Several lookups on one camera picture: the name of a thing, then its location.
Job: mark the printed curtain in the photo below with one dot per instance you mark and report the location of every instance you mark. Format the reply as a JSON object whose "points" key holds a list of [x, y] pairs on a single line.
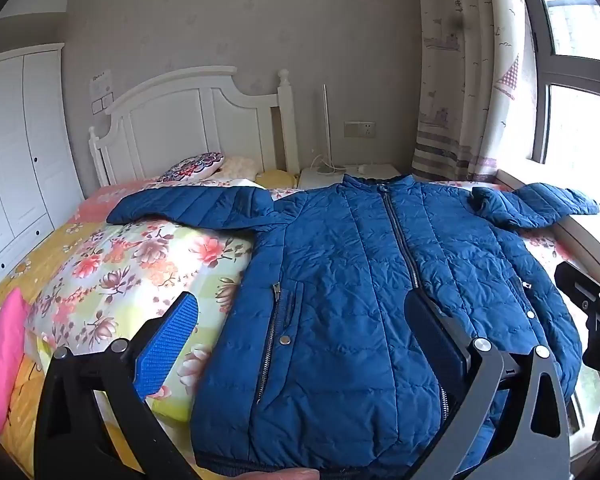
{"points": [[460, 85]]}

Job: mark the white nightstand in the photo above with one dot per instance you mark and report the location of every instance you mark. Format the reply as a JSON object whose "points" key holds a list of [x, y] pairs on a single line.
{"points": [[325, 177]]}

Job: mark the purple patterned pillow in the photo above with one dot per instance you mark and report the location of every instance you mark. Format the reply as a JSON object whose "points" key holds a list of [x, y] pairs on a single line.
{"points": [[192, 167]]}

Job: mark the window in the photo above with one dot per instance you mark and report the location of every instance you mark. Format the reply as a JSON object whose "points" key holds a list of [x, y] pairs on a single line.
{"points": [[580, 60]]}

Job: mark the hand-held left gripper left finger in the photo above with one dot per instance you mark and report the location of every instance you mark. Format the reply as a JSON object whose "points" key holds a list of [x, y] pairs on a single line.
{"points": [[167, 340]]}

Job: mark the wall light switch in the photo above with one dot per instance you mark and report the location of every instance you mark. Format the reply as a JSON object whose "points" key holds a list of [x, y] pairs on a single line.
{"points": [[102, 104]]}

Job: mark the white wooden headboard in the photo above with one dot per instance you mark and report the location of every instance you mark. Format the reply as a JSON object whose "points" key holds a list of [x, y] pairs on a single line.
{"points": [[190, 120]]}

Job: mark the white wardrobe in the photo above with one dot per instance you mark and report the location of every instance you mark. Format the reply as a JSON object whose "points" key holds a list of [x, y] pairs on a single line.
{"points": [[25, 160]]}

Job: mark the blue quilted jacket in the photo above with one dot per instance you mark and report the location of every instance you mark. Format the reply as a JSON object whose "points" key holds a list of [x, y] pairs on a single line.
{"points": [[340, 270]]}

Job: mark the yellow pillow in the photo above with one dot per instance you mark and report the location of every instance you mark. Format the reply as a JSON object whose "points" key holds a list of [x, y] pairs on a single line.
{"points": [[275, 179]]}

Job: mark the cream pillow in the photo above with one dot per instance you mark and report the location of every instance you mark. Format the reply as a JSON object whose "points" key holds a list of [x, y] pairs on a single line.
{"points": [[237, 167]]}

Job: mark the bed with floral bedsheet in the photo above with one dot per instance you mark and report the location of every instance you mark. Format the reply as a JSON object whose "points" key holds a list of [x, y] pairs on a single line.
{"points": [[130, 270]]}

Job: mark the white paper notice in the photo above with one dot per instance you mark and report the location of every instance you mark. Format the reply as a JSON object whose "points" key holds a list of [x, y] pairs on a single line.
{"points": [[101, 82]]}

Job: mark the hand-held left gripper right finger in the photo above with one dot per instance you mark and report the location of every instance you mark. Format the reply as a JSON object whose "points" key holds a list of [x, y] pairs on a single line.
{"points": [[437, 340]]}

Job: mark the wall power outlet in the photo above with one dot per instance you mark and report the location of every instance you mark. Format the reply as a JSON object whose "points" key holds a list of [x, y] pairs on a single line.
{"points": [[359, 129]]}

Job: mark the pink pillow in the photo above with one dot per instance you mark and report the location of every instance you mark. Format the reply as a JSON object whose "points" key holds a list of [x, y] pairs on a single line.
{"points": [[0, 355]]}

